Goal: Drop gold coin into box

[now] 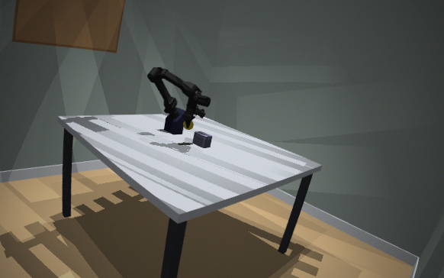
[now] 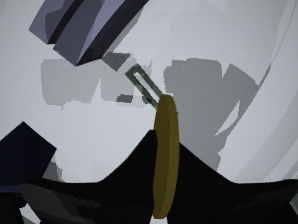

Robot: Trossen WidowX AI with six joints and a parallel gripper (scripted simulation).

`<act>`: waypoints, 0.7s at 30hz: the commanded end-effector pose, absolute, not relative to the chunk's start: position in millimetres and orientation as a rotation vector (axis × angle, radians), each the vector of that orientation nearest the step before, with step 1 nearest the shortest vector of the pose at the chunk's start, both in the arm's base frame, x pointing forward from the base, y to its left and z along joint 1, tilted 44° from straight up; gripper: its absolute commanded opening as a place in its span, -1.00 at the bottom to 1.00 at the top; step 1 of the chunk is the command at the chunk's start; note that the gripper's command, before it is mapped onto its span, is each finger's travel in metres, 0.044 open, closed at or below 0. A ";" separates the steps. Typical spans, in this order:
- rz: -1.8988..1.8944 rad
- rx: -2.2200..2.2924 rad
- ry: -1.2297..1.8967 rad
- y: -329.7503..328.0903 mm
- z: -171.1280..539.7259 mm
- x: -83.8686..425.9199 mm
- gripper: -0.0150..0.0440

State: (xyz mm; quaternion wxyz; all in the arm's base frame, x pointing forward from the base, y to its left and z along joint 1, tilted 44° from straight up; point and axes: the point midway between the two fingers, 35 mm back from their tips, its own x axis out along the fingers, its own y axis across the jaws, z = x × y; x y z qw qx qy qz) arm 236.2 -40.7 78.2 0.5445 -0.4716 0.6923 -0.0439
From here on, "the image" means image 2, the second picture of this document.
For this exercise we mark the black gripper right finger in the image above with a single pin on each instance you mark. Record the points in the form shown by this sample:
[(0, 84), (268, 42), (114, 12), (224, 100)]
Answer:
[(203, 196)]

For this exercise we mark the gold coin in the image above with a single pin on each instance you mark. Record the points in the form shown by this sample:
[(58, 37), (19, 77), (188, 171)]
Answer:
[(166, 171)]

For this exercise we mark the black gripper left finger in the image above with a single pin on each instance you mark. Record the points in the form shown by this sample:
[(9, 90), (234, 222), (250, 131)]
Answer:
[(124, 197)]

